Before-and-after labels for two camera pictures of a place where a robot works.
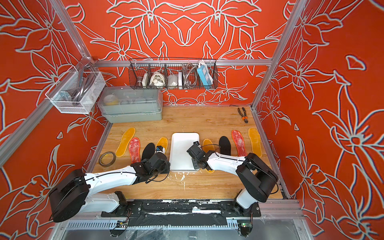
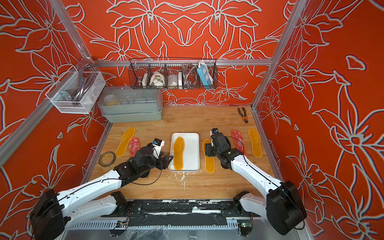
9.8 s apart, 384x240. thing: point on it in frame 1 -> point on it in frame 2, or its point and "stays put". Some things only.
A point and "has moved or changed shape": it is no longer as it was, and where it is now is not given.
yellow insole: (208, 145) stays put
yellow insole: (163, 142) has moved or changed shape
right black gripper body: (196, 164) -> (211, 151)
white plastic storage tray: (180, 160) stays put
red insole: (134, 150) stays put
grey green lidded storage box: (123, 104) stays put
